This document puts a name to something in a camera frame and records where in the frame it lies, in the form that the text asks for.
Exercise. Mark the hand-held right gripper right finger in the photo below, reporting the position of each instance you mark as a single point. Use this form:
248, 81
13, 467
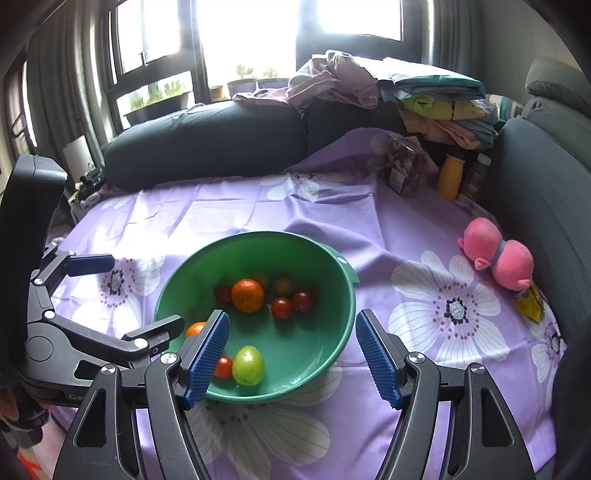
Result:
376, 360

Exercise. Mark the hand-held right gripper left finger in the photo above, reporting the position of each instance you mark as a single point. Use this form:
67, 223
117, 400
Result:
207, 355

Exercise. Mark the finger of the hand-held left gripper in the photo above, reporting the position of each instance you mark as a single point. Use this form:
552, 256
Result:
138, 344
90, 264

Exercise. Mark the small orange mandarin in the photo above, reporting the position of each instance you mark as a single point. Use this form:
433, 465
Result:
196, 328

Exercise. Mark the green oval fruit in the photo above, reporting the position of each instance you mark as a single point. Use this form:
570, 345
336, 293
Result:
248, 365

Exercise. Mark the large orange mandarin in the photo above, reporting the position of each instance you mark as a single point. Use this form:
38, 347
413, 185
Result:
248, 295

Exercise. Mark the green plastic bowl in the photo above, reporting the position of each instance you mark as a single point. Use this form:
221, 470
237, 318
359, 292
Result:
300, 350

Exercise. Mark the black tangled item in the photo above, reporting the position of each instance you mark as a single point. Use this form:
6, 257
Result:
90, 181

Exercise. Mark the white cylindrical object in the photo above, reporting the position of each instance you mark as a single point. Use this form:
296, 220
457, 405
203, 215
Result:
77, 155

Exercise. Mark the grey curtain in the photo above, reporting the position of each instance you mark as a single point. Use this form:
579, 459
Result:
64, 69

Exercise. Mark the purple floral bed sheet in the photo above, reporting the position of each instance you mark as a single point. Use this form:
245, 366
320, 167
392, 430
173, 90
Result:
323, 207

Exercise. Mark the yellow snack packet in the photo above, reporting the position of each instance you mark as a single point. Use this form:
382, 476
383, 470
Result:
531, 302

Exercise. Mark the pink plush toy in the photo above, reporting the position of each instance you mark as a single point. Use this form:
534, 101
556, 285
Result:
503, 251

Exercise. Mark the window planter box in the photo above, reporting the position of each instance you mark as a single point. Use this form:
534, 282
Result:
159, 104

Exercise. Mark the dark grey long cushion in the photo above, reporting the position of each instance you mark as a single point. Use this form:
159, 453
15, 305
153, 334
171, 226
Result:
203, 138

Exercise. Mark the clear bag of nuts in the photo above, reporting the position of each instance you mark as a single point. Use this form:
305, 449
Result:
406, 166

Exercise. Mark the yellow bottle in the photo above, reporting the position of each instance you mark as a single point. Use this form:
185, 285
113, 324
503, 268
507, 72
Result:
450, 177

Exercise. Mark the dark glass jar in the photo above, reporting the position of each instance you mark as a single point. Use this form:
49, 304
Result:
480, 175

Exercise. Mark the dark grey short cushion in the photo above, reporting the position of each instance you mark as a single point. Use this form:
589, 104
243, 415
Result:
341, 129

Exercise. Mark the dark grey sofa backrest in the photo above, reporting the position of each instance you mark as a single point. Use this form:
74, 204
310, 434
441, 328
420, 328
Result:
545, 184

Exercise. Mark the stack of folded clothes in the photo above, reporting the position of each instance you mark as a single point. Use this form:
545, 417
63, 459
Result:
438, 106

